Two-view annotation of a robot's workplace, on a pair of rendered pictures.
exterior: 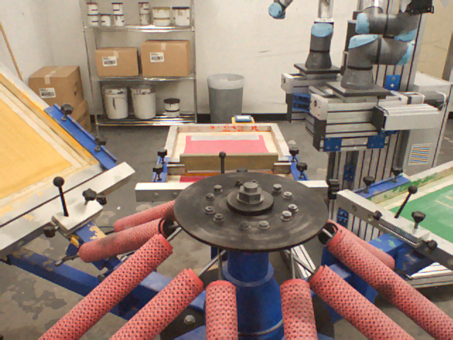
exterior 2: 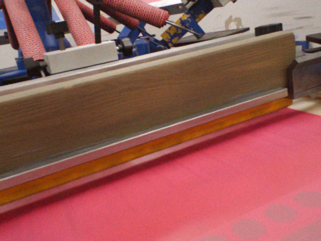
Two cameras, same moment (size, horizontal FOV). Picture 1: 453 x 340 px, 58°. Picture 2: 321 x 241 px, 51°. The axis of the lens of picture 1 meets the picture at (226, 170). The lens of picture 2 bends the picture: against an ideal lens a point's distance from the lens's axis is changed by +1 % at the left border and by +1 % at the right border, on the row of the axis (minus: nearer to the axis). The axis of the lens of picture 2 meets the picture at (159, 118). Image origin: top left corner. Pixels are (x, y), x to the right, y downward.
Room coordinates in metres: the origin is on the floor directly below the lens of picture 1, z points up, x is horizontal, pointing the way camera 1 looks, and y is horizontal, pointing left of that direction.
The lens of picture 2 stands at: (1.88, -0.12, 1.11)
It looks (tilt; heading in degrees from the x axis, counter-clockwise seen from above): 17 degrees down; 160
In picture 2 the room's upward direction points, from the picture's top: 10 degrees counter-clockwise
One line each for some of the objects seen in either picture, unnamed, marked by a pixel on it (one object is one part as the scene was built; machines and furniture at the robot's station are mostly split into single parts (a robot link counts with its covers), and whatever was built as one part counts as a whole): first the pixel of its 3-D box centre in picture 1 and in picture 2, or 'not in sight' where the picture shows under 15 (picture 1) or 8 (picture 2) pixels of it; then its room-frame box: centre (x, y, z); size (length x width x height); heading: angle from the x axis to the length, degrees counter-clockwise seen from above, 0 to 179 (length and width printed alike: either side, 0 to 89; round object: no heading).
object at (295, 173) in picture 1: (296, 175); not in sight; (1.52, -0.29, 0.98); 0.30 x 0.05 x 0.07; 2
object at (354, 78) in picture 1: (358, 75); not in sight; (1.89, -0.61, 1.31); 0.15 x 0.15 x 0.10
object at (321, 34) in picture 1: (320, 36); not in sight; (2.39, -0.53, 1.42); 0.13 x 0.12 x 0.14; 164
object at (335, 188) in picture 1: (329, 189); not in sight; (1.31, -0.38, 1.02); 0.07 x 0.06 x 0.07; 2
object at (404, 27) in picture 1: (402, 25); not in sight; (1.61, -0.66, 1.56); 0.11 x 0.08 x 0.11; 76
